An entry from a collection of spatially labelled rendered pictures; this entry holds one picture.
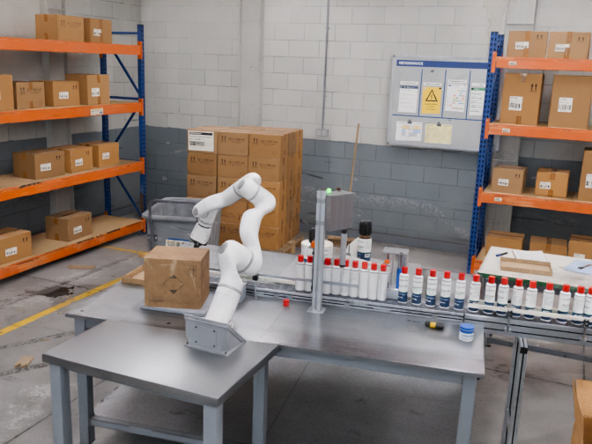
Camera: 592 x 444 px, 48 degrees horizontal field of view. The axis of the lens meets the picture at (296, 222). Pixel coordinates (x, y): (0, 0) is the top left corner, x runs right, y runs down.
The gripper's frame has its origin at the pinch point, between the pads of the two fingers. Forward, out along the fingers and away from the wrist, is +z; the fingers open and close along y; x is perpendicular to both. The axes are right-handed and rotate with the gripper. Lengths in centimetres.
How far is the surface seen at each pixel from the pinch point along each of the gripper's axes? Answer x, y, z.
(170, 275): -44.1, 5.2, 0.8
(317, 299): -17, 79, -11
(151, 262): -45.9, -6.0, -2.2
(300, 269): -2, 62, -18
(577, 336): -6, 206, -51
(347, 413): -10, 120, 46
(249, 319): -40, 52, 5
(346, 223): -8, 76, -55
